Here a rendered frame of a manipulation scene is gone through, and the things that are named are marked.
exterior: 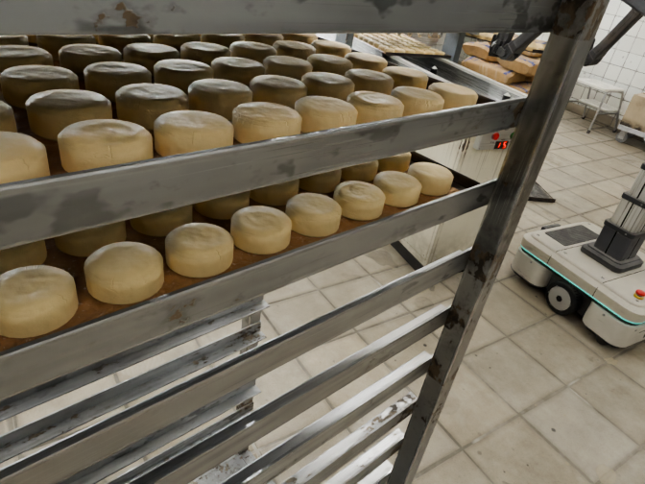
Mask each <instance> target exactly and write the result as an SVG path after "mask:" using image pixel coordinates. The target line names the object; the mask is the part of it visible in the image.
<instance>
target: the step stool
mask: <svg viewBox="0 0 645 484"><path fill-rule="evenodd" d="M577 83H579V84H582V85H587V86H589V90H588V93H587V97H586V99H579V100H569V101H568V102H579V103H581V104H584V105H585V109H584V113H583V117H582V119H585V111H586V107H591V108H593V109H597V111H596V113H595V115H594V118H593V120H592V122H591V124H590V126H589V129H588V130H587V132H586V133H590V130H591V128H592V126H593V123H594V121H595V119H596V117H597V115H598V114H617V115H616V120H615V124H614V129H613V133H616V131H617V130H616V127H617V122H618V118H619V113H620V112H621V111H622V110H621V105H622V101H623V96H624V89H623V88H620V87H617V86H614V85H610V84H607V83H604V82H601V81H598V80H595V79H590V78H578V80H577ZM591 88H595V89H597V90H600V91H603V92H605V94H604V97H603V99H602V101H601V102H599V101H597V100H594V99H589V95H590V90H591ZM609 92H618V93H621V98H620V103H619V107H618V109H617V108H615V107H612V106H610V105H607V104H604V103H603V102H604V100H605V98H606V96H607V94H608V93H609ZM599 110H600V111H601V112H600V113H598V112H599Z"/></svg>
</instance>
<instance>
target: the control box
mask: <svg viewBox="0 0 645 484"><path fill-rule="evenodd" d="M514 130H515V127H514V128H509V129H506V130H502V131H498V132H494V133H486V134H482V135H478V136H476V138H475V141H474V144H473V148H474V149H476V150H493V149H496V146H497V143H498V142H500V146H499V148H498V149H508V148H509V146H510V143H511V140H512V139H511V135H512V133H514ZM495 133H499V138H498V139H497V140H493V139H492V136H493V135H494V134H495ZM505 142H507V144H506V143H505ZM504 143H505V144H506V147H505V146H504V147H505V148H503V145H504ZM498 145H499V143H498ZM497 147H498V146H497Z"/></svg>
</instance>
